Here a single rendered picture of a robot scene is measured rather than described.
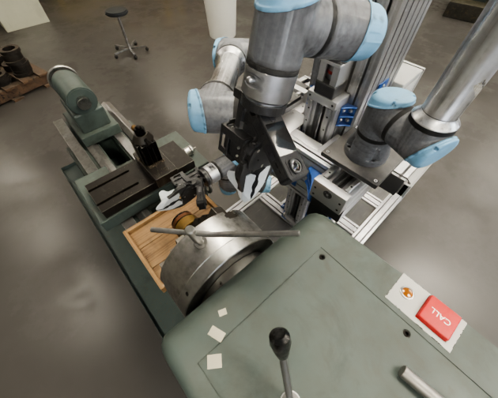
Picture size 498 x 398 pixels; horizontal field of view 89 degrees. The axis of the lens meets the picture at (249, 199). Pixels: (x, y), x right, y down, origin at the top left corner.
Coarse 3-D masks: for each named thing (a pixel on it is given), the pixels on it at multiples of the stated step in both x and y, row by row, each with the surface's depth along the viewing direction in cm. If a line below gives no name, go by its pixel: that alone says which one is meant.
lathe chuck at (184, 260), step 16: (208, 224) 65; (224, 224) 66; (240, 224) 68; (208, 240) 62; (224, 240) 63; (176, 256) 63; (192, 256) 61; (208, 256) 60; (160, 272) 67; (176, 272) 63; (192, 272) 60; (176, 288) 63; (176, 304) 66
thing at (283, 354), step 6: (276, 330) 37; (282, 330) 36; (270, 336) 36; (276, 336) 36; (282, 336) 36; (288, 336) 36; (270, 342) 36; (276, 342) 35; (282, 342) 35; (288, 342) 35; (276, 348) 35; (282, 348) 35; (288, 348) 35; (276, 354) 36; (282, 354) 36; (288, 354) 36; (282, 360) 37
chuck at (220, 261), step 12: (240, 240) 63; (252, 240) 65; (264, 240) 69; (216, 252) 61; (228, 252) 61; (240, 252) 62; (252, 252) 69; (204, 264) 60; (216, 264) 59; (228, 264) 62; (192, 276) 60; (204, 276) 59; (216, 276) 61; (192, 288) 60; (204, 288) 61; (180, 300) 63; (192, 300) 61
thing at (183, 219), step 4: (180, 212) 82; (184, 212) 82; (188, 212) 83; (176, 216) 81; (180, 216) 81; (184, 216) 81; (188, 216) 81; (192, 216) 81; (196, 216) 84; (172, 220) 82; (176, 220) 81; (180, 220) 80; (184, 220) 79; (188, 220) 79; (192, 220) 79; (172, 224) 82; (176, 224) 80; (180, 224) 79; (184, 224) 79; (188, 224) 78; (176, 228) 80; (180, 228) 79; (184, 228) 78
